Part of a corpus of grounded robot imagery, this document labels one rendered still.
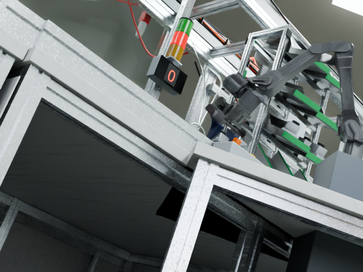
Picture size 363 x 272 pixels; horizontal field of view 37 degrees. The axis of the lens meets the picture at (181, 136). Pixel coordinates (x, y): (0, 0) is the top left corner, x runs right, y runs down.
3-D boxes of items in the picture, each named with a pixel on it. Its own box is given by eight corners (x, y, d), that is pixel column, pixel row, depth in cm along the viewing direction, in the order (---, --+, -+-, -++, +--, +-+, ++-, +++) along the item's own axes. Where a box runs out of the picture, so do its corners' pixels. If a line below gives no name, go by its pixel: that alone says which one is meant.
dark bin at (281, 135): (307, 154, 186) (318, 135, 185) (281, 136, 180) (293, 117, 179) (264, 133, 210) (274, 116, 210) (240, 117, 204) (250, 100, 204)
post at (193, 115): (156, 257, 288) (229, 41, 337) (144, 251, 283) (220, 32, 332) (150, 256, 292) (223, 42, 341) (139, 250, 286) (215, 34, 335)
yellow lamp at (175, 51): (182, 64, 172) (187, 51, 174) (171, 55, 169) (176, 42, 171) (171, 66, 176) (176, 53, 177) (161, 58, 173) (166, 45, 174)
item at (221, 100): (244, 111, 171) (234, 102, 176) (232, 100, 167) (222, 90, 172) (231, 125, 172) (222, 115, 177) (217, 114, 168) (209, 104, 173)
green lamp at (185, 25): (192, 38, 175) (196, 26, 177) (181, 29, 172) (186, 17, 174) (181, 41, 179) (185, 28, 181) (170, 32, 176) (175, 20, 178)
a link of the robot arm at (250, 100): (273, 101, 167) (253, 83, 171) (267, 96, 162) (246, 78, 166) (257, 118, 168) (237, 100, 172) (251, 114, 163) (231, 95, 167)
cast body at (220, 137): (227, 155, 166) (233, 135, 168) (218, 149, 163) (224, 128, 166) (207, 156, 172) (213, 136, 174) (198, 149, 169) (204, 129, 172)
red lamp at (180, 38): (187, 51, 174) (192, 38, 175) (176, 42, 171) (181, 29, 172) (176, 53, 177) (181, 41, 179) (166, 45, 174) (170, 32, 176)
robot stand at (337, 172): (371, 238, 138) (385, 167, 145) (321, 220, 138) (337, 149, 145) (347, 245, 151) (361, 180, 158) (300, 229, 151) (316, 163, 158)
